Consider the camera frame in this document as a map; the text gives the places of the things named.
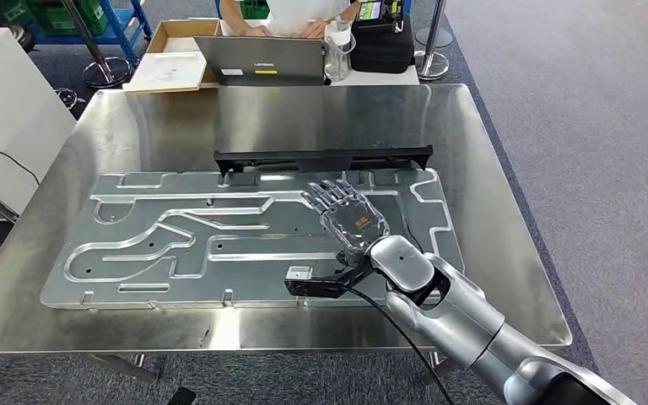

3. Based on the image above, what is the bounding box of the person's left hand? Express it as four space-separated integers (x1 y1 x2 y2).
300 18 331 39

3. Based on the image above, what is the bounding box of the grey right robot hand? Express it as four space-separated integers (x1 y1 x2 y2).
301 178 391 265

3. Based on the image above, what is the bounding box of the black plastic frame part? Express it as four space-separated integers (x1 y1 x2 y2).
213 145 434 179

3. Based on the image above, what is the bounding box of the stainless steel workbench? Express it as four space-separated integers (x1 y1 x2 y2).
0 84 574 386

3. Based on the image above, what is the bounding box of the blue metal shelf rack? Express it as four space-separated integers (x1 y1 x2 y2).
24 0 154 63

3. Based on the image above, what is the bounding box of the green plastic crate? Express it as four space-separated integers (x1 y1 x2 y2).
27 0 108 35
239 0 272 20
0 0 35 26

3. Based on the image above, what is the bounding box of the person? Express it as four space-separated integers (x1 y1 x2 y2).
219 0 363 39

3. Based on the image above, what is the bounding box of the grey laptop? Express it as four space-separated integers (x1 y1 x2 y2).
193 35 327 88

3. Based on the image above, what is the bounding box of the clear plastic jug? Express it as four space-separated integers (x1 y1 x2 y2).
323 19 357 83

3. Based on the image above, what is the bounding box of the black device with green label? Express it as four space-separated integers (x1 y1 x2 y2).
355 0 406 24

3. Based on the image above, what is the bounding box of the black bag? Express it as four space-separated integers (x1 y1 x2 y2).
350 13 416 75

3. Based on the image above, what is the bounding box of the cardboard box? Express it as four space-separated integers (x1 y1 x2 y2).
146 18 223 85

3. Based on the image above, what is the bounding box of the white foam board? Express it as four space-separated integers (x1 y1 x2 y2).
122 51 208 94

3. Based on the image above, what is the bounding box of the grooved aluminium plate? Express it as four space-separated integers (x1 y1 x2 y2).
40 167 465 311

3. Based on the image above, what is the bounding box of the black robot foot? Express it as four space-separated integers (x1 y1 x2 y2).
165 386 198 405

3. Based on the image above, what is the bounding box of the white cabinet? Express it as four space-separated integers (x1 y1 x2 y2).
0 28 78 216

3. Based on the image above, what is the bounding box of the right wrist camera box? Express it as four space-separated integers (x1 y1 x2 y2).
283 262 378 299

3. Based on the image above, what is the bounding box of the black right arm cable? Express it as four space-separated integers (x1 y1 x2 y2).
346 284 455 405

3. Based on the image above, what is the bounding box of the black cable on cabinet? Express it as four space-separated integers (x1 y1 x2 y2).
0 109 41 186

